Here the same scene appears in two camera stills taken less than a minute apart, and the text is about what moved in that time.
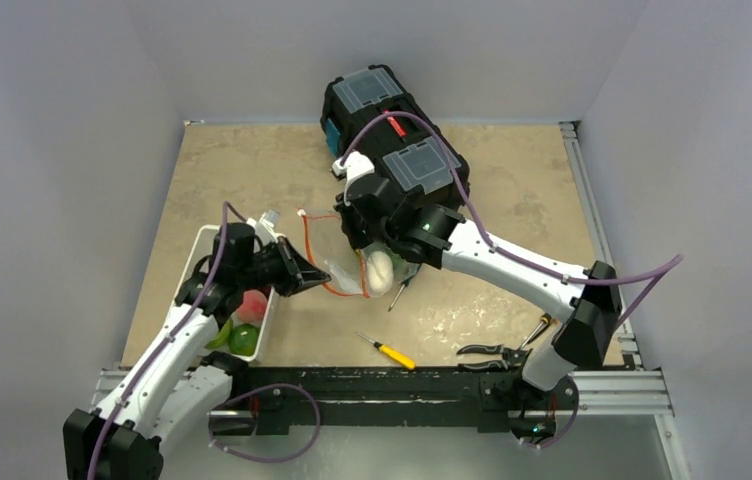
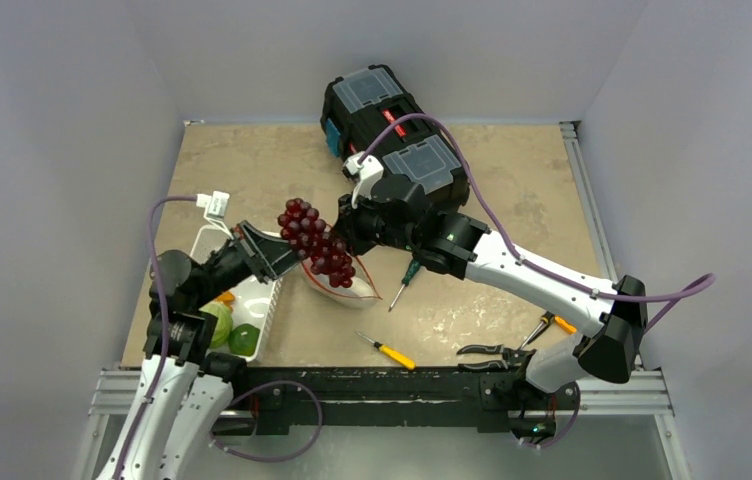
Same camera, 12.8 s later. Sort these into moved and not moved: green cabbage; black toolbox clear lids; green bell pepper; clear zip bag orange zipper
Moved: clear zip bag orange zipper
Not moved: green cabbage; green bell pepper; black toolbox clear lids
